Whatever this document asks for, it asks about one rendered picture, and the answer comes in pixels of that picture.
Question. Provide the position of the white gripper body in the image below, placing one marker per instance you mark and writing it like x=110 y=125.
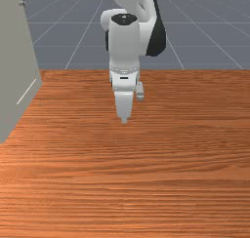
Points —
x=124 y=86

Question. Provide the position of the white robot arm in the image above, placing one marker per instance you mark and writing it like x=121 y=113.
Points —
x=124 y=43

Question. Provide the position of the pale grey cabinet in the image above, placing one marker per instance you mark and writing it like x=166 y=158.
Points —
x=14 y=63

